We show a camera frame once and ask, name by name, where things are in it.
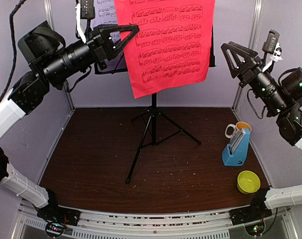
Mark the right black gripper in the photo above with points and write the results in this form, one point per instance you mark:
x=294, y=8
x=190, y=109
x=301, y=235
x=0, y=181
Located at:
x=251, y=70

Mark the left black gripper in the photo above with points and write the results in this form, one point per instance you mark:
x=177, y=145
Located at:
x=96, y=42

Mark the red sheet music page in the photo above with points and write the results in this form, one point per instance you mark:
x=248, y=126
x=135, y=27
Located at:
x=172, y=47

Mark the black music stand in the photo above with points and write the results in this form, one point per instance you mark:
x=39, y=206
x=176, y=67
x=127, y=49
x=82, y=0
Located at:
x=107, y=14

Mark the blue metronome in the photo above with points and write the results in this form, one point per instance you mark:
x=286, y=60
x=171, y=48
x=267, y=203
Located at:
x=235, y=152

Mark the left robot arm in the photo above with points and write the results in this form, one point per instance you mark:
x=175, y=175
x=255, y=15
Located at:
x=20, y=99

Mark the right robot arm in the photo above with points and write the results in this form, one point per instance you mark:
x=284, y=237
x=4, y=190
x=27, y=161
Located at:
x=283, y=100

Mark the white mug orange inside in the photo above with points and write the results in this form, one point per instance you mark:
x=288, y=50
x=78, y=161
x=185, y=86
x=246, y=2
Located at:
x=236, y=127

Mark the yellow-green bowl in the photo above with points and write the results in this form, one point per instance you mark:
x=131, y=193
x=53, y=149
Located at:
x=248, y=182

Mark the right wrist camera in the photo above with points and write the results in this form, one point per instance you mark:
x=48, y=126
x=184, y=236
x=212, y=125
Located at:
x=272, y=51

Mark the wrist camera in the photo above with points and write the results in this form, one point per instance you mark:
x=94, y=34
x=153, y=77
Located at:
x=272, y=51
x=85, y=10

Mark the right aluminium frame post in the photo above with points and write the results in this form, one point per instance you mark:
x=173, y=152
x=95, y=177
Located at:
x=248, y=53

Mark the aluminium frame post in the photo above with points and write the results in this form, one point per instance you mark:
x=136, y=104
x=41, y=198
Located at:
x=248, y=53
x=56, y=64

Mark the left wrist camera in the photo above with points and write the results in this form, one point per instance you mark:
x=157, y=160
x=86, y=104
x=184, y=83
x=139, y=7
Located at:
x=85, y=10

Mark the left aluminium frame post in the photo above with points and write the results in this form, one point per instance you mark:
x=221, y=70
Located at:
x=56, y=64

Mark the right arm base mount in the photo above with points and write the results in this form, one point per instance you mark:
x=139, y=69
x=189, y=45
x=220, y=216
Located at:
x=252, y=218

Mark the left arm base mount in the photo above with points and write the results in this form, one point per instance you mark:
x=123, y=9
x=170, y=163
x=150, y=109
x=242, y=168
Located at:
x=58, y=221

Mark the front aluminium rail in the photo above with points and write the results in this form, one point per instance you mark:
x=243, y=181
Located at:
x=212, y=224

